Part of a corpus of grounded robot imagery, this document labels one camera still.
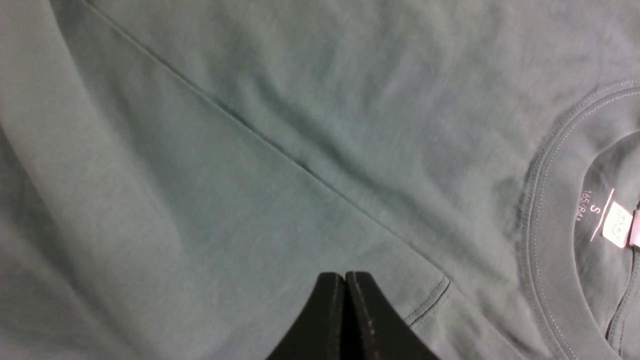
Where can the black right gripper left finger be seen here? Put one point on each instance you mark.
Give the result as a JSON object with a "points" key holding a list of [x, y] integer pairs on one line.
{"points": [[316, 333]]}

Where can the green long sleeve shirt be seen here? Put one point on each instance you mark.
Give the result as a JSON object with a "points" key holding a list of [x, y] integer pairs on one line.
{"points": [[176, 173]]}

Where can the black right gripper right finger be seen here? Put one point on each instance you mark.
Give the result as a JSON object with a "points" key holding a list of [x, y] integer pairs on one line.
{"points": [[373, 329]]}

